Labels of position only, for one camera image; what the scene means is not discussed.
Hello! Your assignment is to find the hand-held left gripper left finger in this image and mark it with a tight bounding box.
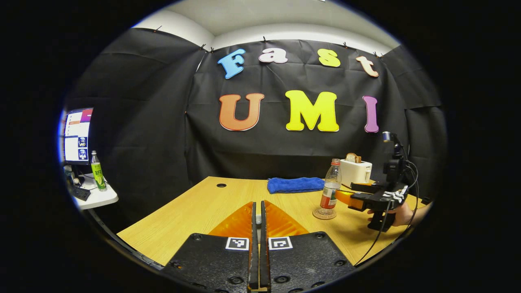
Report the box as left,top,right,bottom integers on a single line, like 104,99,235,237
162,201,259,293

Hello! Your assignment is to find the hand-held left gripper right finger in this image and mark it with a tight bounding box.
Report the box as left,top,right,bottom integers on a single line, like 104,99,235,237
260,200,356,293

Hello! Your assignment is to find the clear plastic water bottle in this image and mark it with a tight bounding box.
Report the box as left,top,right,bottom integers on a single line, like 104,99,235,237
318,158,343,216

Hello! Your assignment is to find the round cork coaster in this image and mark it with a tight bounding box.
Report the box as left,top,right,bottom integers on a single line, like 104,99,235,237
312,207,337,221

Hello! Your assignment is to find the green drink bottle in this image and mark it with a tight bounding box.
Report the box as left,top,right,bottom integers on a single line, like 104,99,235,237
90,150,108,192

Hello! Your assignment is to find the white toaster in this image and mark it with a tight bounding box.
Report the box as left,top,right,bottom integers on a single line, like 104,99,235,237
339,159,373,185

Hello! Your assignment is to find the blue folded towel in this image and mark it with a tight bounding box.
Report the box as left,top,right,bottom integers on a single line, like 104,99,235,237
267,177,326,195

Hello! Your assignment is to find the white side desk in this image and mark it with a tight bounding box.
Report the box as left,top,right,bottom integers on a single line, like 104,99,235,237
68,173,119,210

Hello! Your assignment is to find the black keyboard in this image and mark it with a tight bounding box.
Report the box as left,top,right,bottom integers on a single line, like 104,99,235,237
70,185,91,202

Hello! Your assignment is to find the computer monitor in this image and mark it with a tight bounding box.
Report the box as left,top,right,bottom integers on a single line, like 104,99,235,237
63,107,94,165

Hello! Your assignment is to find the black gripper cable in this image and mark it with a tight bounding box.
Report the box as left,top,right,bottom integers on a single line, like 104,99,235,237
353,138,420,268

